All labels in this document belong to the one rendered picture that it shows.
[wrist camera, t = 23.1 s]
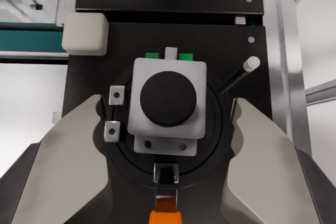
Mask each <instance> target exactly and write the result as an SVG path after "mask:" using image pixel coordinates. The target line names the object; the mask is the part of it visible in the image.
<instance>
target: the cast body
mask: <svg viewBox="0 0 336 224"><path fill-rule="evenodd" d="M177 55H178V48H176V47H166V48H165V58H164V59H155V58H136V59H135V61H134V66H133V76H132V86H131V96H130V106H129V116H128V127H127V130H128V133H130V134H132V135H135V137H134V148H133V149H134V151H135V152H136V153H145V154H161V155H177V156H195V155H196V153H197V139H201V138H203V137H204V136H205V129H206V90H207V65H206V63H205V62H202V61H188V60H177Z"/></svg>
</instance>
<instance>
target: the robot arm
mask: <svg viewBox="0 0 336 224"><path fill-rule="evenodd" d="M106 119H107V115H106V107H105V99H104V95H100V94H95V95H93V96H91V97H90V98H88V99H87V100H86V101H84V102H83V103H82V104H80V105H79V106H78V107H76V108H75V109H74V110H72V111H71V112H69V113H68V114H67V115H65V116H64V117H63V118H62V119H61V120H59V121H58V122H57V123H56V124H55V125H54V126H53V127H52V128H51V129H50V130H49V131H48V132H47V133H46V134H45V135H44V137H43V138H42V139H41V140H40V141H39V142H36V143H31V144H30V145H29V146H28V147H27V148H26V149H25V151H24V152H23V153H22V154H21V155H20V156H19V157H18V159H17V160H16V161H15V162H14V163H13V164H12V165H11V166H10V168H9V169H8V170H7V171H6V172H5V173H4V174H3V176H2V177H1V178H0V224H102V223H103V222H104V221H105V220H106V219H107V218H108V217H109V215H110V214H111V213H112V211H113V207H114V204H113V194H112V185H111V180H110V175H109V170H108V165H107V159H106V157H105V156H104V155H103V154H101V150H102V148H103V146H104V145H105V139H104V133H103V128H102V124H103V122H104V120H106ZM230 122H231V123H232V125H233V126H234V128H235V129H234V133H233V138H232V142H231V148H232V150H233V152H234V154H235V157H233V158H232V159H231V160H230V162H229V166H228V170H227V174H226V178H225V182H224V186H223V190H222V197H221V205H220V212H221V214H222V216H223V218H224V219H225V220H226V221H227V222H228V223H229V224H336V187H335V186H334V184H333V183H332V182H331V181H330V179H329V178H328V177H327V176H326V175H325V173H324V172H323V171H322V170H321V168H320V167H319V166H318V165H317V164H316V162H315V161H314V160H313V159H312V157H311V156H310V155H309V154H308V153H307V151H306V150H304V149H299V148H297V147H296V146H295V145H294V143H293V142H292V141H291V140H290V138H289V137H288V136H287V135H286V134H285V133H284V132H283V131H282V130H281V129H280V128H279V127H278V126H277V125H276V124H275V123H274V122H273V121H272V120H270V119H269V118H268V117H267V116H266V115H264V114H263V113H262V112H261V111H259V110H258V109H257V108H256V107H254V106H253V105H252V104H251V103H249V102H248V101H247V100H246V99H244V98H234V99H233V104H232V110H231V116H230Z"/></svg>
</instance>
